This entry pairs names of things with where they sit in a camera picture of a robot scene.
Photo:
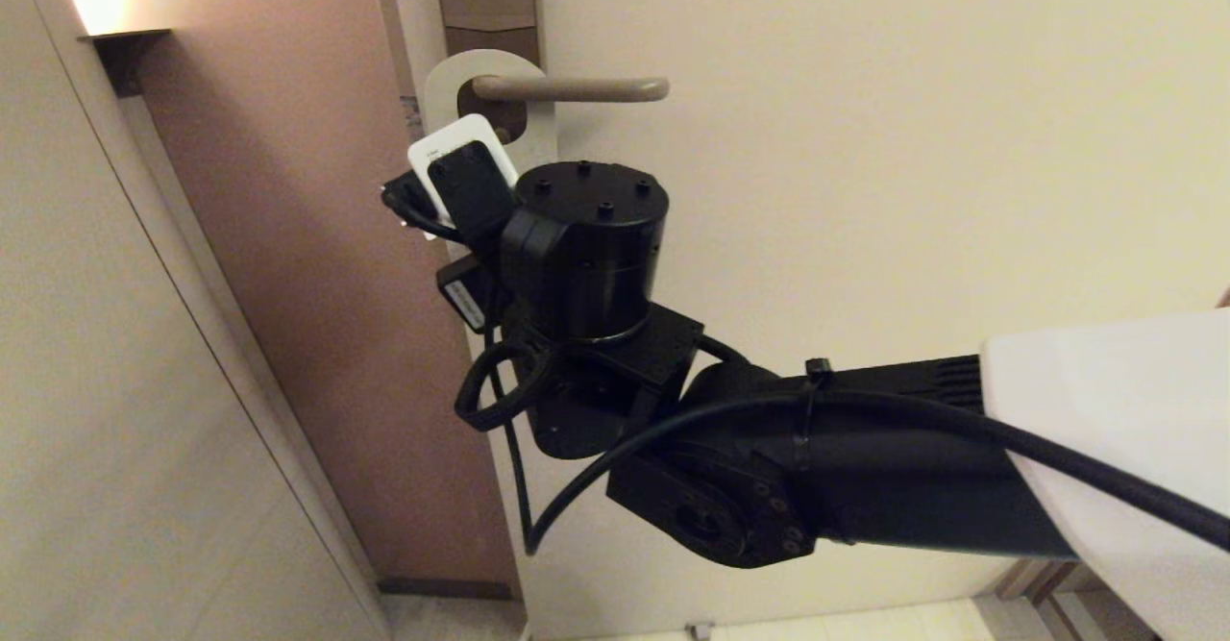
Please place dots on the blue and white door hanger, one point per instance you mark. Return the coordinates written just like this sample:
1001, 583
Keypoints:
442, 93

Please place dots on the grey floor door stop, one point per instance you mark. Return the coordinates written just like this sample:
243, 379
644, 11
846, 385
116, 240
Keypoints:
701, 632

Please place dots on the black wall lamp bracket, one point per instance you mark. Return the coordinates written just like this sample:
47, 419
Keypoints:
120, 50

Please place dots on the brown door frame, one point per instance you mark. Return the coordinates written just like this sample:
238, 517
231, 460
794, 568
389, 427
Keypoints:
1038, 588

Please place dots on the white room door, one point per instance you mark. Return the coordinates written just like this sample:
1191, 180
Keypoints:
865, 141

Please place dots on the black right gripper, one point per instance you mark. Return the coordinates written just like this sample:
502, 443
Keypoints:
471, 189

